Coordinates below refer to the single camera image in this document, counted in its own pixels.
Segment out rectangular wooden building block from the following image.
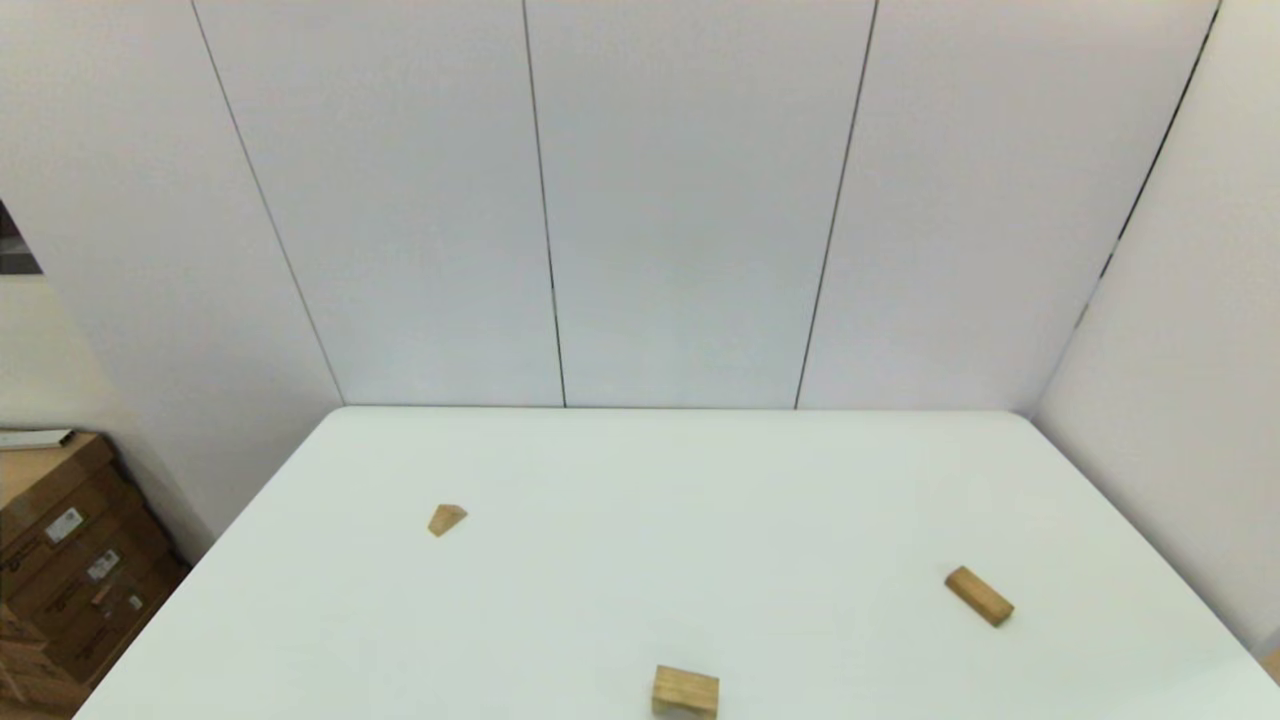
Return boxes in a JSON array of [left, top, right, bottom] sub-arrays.
[[945, 565, 1016, 629]]

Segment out stacked cardboard boxes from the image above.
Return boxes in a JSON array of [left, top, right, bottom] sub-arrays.
[[0, 432, 191, 691]]

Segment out small plain cardboard box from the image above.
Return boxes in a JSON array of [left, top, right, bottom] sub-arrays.
[[0, 605, 51, 720]]

